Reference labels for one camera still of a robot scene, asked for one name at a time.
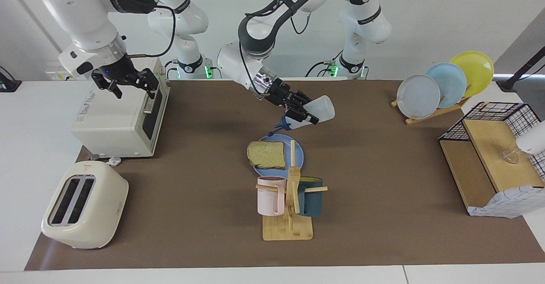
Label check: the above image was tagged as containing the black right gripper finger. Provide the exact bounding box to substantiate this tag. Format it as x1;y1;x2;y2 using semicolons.
92;72;123;99
137;69;160;96

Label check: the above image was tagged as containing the squeeze bottle with blue cap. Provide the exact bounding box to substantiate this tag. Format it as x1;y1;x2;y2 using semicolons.
274;95;336;138

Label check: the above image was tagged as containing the bread slice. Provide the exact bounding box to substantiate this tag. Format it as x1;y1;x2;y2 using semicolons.
247;141;286;170

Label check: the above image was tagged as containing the periwinkle blue plate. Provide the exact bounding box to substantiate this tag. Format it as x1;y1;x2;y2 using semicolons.
252;134;304;178

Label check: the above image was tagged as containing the pale grey plate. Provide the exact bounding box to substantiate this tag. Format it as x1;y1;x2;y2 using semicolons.
396;74;441;120

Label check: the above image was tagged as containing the wooden plate rack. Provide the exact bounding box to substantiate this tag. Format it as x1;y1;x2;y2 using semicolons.
391;96;471;126

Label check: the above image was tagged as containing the light blue plate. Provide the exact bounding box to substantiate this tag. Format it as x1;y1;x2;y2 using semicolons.
425;63;468;109

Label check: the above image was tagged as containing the yellow plate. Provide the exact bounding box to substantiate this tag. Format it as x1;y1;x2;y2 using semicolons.
449;51;494;98

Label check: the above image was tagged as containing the white toaster oven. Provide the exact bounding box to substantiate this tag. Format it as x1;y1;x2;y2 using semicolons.
70;56;171;158

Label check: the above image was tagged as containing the dark teal mug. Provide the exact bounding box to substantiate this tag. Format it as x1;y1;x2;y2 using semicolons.
297;177;324;217

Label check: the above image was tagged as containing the pink mug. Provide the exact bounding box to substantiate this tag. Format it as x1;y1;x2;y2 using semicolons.
257;176;287;216

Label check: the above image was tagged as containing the brown table mat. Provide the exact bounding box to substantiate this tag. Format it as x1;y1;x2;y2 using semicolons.
24;79;545;271

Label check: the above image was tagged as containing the wooden mug tree stand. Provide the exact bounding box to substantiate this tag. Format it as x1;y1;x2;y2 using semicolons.
255;140;328;241

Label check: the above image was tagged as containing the cream two-slot toaster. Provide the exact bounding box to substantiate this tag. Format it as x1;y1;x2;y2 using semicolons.
41;161;129;250

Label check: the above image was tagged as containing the wooden shelf unit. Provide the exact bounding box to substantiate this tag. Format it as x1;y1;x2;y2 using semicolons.
439;119;545;210

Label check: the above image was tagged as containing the clear glass cup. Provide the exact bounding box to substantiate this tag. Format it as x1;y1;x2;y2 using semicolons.
502;147;521;164

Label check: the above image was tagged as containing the white cylinder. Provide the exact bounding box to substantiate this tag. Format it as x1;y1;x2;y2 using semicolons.
516;120;545;155

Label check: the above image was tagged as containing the black arm base cable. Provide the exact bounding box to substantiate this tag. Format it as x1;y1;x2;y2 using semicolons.
304;47;346;78
164;58;179;80

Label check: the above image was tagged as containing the white wall power strip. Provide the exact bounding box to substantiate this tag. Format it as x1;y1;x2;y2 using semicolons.
45;60;92;81

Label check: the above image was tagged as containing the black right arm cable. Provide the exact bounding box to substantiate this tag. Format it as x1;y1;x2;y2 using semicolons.
115;1;177;59

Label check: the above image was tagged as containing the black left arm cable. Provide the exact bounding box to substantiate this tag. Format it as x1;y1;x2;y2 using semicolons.
238;11;313;95

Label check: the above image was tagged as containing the grey wall conduit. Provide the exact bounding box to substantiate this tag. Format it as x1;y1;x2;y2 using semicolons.
3;0;69;62

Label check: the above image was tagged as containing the black clamp mount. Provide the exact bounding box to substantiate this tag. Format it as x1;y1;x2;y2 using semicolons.
0;66;22;93

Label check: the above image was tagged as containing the black wire basket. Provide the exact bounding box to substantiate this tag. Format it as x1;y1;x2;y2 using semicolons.
439;102;545;180

